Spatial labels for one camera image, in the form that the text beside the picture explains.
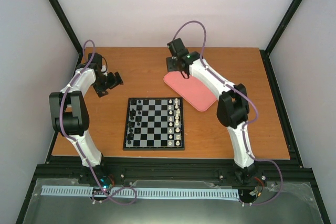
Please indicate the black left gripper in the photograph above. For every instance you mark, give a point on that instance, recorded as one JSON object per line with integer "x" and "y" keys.
{"x": 113, "y": 82}

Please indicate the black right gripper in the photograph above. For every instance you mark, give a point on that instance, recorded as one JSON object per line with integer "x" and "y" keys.
{"x": 169, "y": 68}

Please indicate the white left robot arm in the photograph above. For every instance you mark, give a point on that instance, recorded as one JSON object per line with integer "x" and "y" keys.
{"x": 69, "y": 114}

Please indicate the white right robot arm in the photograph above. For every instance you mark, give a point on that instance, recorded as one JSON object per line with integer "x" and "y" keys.
{"x": 232, "y": 109}

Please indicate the pink plastic tray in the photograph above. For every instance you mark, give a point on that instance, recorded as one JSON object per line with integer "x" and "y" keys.
{"x": 191, "y": 90}

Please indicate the black and white chessboard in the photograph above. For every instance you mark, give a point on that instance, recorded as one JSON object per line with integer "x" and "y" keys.
{"x": 154, "y": 125}

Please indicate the light blue cable duct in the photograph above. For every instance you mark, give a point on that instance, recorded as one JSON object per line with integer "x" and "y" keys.
{"x": 142, "y": 193}

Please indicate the black aluminium frame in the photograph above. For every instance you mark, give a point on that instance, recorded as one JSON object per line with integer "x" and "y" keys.
{"x": 293, "y": 169}

